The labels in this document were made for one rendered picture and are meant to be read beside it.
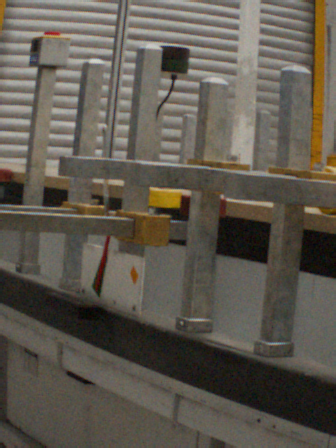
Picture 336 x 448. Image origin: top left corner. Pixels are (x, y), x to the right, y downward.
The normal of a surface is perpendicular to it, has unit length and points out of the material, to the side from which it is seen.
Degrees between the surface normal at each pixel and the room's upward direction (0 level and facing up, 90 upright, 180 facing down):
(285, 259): 90
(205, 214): 90
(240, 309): 90
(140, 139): 90
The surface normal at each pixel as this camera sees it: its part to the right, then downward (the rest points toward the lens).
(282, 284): 0.45, 0.08
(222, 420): -0.89, -0.05
